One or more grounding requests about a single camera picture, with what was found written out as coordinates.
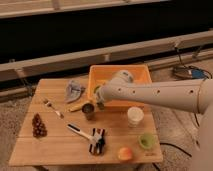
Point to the black white dish brush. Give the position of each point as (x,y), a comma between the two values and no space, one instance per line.
(96,139)

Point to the blue grey floor device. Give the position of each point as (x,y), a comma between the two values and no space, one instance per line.
(191,72)

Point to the dark metal cup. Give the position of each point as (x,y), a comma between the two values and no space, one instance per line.
(88,110)

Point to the dark grape bunch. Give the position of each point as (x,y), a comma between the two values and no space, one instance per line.
(39,128)

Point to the green plastic cup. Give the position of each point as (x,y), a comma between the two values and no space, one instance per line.
(147,141)

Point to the orange plastic bin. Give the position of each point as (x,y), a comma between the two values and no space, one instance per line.
(100,74)

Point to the green pepper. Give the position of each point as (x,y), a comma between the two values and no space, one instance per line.
(96,89)

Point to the yellow banana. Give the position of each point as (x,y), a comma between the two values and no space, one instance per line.
(78,106)

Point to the peach fruit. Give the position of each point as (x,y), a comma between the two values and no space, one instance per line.
(125,154)

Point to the white paper cup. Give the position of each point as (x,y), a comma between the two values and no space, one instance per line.
(135,116)

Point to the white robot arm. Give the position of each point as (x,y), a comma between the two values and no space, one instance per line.
(195,96)

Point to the wooden table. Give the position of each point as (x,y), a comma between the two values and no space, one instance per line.
(61,146)

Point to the grey crumpled cloth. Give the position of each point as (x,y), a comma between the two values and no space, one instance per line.
(74,90)

